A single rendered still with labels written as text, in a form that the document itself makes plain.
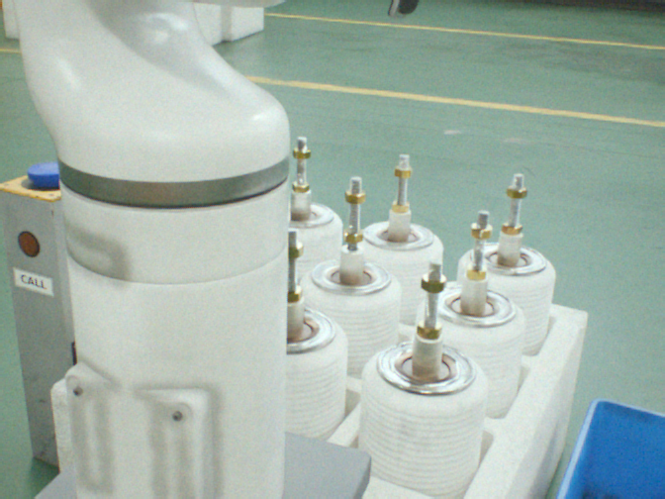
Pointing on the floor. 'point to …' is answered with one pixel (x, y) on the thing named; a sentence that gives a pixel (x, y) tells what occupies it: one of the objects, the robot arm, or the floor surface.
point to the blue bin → (617, 454)
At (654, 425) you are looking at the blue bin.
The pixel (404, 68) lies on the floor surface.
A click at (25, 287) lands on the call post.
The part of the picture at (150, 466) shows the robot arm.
